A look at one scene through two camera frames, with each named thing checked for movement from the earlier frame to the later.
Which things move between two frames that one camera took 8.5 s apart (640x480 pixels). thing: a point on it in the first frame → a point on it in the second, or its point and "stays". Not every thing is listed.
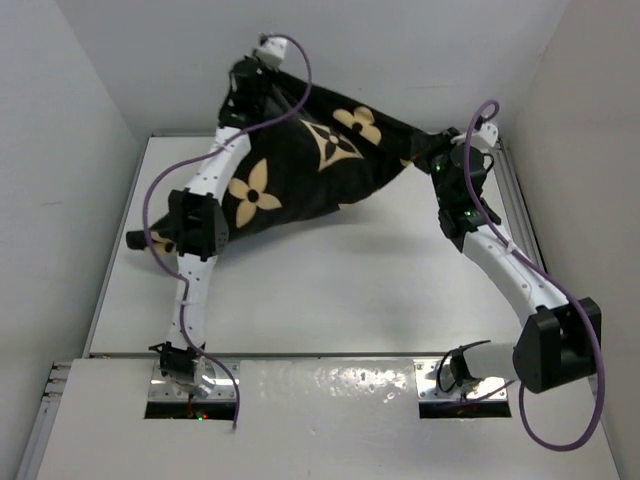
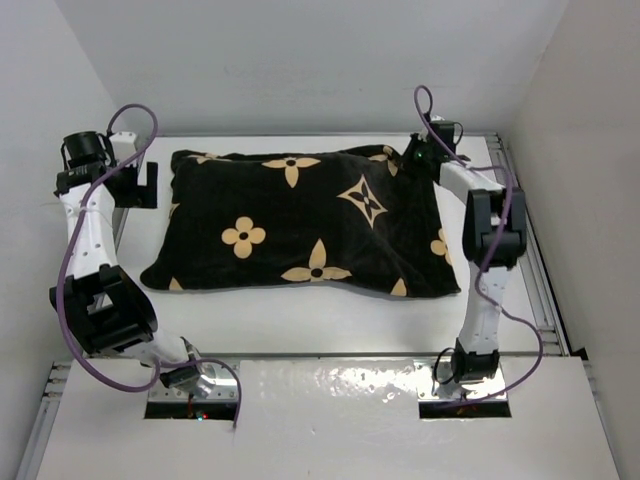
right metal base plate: x=429 y=390 stays
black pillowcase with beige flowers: x=307 y=148 → x=349 y=220
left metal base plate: x=161 y=389 stays
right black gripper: x=450 y=146 → x=407 y=158
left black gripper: x=264 y=71 → x=138 y=196
